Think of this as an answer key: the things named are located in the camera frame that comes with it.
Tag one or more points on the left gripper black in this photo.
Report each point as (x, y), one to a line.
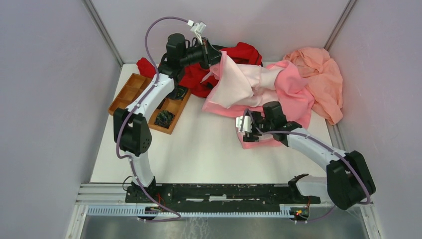
(211, 56)

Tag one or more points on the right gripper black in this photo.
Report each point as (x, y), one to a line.
(250, 137)

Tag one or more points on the pink jacket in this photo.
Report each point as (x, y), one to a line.
(242, 87)

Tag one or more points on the aluminium rail frame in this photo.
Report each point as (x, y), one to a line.
(111, 210)

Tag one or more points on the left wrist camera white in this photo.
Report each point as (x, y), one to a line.
(197, 28)

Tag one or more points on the red and black jacket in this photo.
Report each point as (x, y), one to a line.
(199, 80)

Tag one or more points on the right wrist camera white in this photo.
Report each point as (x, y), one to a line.
(243, 124)

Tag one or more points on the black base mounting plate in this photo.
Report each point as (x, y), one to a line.
(219, 198)

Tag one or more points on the peach orange garment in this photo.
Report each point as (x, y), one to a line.
(325, 81)

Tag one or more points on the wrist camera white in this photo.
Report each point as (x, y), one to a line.
(197, 28)
(243, 124)

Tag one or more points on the rolled tie green leaves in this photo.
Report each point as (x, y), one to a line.
(164, 119)

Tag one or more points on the rolled tie yellow pattern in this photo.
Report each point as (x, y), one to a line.
(178, 93)

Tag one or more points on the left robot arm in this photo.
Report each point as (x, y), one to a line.
(132, 134)

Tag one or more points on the wooden compartment tray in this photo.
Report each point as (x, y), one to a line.
(133, 88)

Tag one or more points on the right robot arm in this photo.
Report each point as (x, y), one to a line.
(348, 180)

